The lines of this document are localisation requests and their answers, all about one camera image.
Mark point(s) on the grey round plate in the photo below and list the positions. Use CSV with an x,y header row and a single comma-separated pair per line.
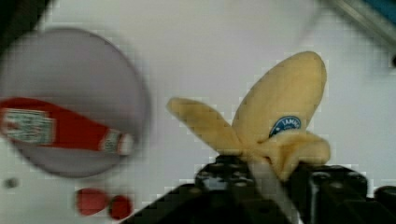
x,y
82,72

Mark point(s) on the yellow plush peeled banana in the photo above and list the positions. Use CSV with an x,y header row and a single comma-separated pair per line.
x,y
270,125

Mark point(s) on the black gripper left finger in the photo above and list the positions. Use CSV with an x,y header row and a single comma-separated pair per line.
x,y
223,192

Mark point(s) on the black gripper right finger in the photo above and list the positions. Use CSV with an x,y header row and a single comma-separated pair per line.
x,y
338,195

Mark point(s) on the red plush ketchup bottle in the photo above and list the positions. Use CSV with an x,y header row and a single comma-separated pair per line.
x,y
41,124

